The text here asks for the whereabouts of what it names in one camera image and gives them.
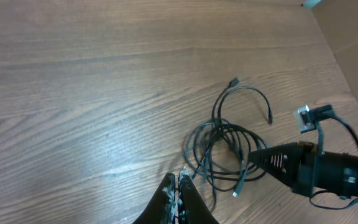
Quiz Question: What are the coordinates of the thick black USB cable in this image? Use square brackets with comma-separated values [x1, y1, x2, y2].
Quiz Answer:
[181, 85, 275, 198]

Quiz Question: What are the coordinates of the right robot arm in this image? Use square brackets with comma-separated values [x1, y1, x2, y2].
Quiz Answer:
[248, 121, 358, 198]

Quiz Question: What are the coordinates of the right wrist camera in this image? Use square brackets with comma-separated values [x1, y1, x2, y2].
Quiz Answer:
[293, 105, 335, 134]

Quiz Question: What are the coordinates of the thin black split cable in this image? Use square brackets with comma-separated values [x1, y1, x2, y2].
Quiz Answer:
[191, 77, 260, 215]

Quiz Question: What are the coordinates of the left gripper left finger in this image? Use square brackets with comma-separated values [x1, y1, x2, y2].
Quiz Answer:
[133, 173, 177, 224]

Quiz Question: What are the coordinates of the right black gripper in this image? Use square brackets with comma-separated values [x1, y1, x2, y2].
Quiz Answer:
[247, 141, 358, 197]

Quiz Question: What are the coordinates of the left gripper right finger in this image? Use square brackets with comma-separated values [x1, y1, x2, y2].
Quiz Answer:
[177, 167, 219, 224]

